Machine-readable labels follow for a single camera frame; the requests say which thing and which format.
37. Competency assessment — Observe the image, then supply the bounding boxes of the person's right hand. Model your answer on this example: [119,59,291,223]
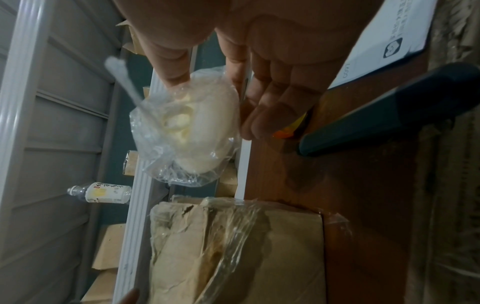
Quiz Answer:
[111,0,393,142]

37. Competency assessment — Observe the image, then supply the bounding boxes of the person's left hand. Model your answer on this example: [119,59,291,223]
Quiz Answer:
[111,287,142,304]

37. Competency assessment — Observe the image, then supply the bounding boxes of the orange tape dispenser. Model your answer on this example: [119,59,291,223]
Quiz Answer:
[272,111,312,140]

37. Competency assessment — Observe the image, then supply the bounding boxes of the white shipping label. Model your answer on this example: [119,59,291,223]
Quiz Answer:
[329,0,439,90]

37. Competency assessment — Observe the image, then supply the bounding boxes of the dark green utility knife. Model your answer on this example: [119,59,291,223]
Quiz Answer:
[296,62,480,157]

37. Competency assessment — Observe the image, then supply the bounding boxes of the cream item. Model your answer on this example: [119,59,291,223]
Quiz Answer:
[103,55,243,189]

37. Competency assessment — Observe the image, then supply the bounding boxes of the taped cardboard parcel box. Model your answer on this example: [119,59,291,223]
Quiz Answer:
[148,196,352,304]

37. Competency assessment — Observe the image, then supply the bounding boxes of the plastic bottle with white label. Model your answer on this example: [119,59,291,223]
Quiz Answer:
[66,181,133,205]

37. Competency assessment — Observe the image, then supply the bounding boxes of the reddish brown wooden board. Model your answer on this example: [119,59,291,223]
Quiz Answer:
[243,52,430,304]

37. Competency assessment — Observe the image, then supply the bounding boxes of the white metal storage rack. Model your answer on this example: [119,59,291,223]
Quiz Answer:
[0,0,253,304]

